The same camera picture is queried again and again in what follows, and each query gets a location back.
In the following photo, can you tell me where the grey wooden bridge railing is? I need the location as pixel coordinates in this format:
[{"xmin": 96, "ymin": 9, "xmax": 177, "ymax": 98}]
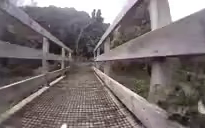
[
  {"xmin": 92, "ymin": 0, "xmax": 205, "ymax": 128},
  {"xmin": 0, "ymin": 0, "xmax": 74, "ymax": 126}
]

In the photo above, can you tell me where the mesh-covered wooden bridge deck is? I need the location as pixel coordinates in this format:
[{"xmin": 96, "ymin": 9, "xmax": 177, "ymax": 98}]
[{"xmin": 0, "ymin": 62, "xmax": 145, "ymax": 128}]

